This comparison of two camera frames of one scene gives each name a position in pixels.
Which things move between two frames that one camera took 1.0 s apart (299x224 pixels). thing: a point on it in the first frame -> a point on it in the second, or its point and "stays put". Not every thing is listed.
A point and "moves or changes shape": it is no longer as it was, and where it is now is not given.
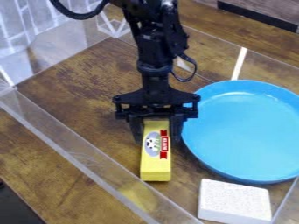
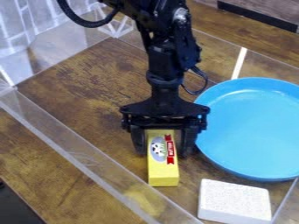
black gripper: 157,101 -> 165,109
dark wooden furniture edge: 257,16 stays put
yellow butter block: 155,150 moves or changes shape
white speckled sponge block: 231,203 stays put
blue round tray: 245,136 stays put
